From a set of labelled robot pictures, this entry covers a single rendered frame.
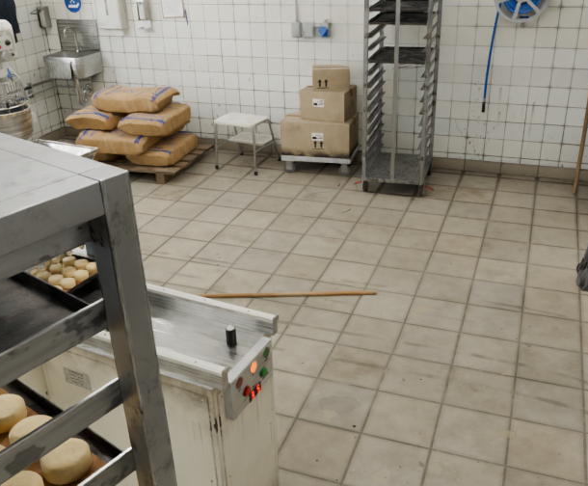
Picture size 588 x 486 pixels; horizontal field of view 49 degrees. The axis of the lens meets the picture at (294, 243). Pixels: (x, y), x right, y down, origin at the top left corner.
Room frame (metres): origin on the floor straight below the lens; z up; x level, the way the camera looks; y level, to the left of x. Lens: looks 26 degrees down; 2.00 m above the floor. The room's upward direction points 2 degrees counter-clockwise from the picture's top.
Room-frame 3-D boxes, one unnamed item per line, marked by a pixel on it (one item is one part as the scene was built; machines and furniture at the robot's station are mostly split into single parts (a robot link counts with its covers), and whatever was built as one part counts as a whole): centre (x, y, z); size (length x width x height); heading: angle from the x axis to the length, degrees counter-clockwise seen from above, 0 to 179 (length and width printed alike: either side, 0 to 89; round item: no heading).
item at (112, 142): (5.61, 1.51, 0.32); 0.72 x 0.42 x 0.17; 73
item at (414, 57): (5.08, -0.89, 1.05); 0.60 x 0.40 x 0.01; 161
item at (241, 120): (5.69, 0.39, 0.23); 0.45 x 0.45 x 0.46; 61
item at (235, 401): (1.59, 0.15, 0.77); 0.24 x 0.04 x 0.14; 152
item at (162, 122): (5.69, 1.17, 0.47); 0.72 x 0.42 x 0.17; 164
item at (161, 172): (5.81, 1.43, 0.06); 1.20 x 0.80 x 0.11; 71
